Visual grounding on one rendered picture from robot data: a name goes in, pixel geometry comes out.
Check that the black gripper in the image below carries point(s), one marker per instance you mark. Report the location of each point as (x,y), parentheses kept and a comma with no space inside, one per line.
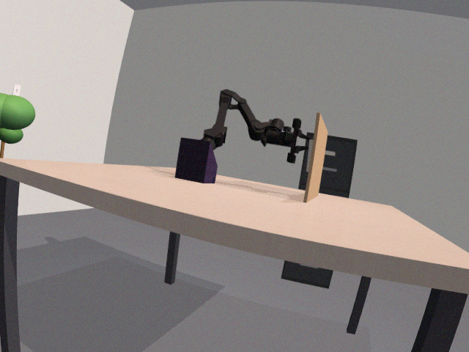
(291,157)

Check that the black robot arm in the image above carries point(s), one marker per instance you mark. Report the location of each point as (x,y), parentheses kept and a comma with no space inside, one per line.
(265,131)

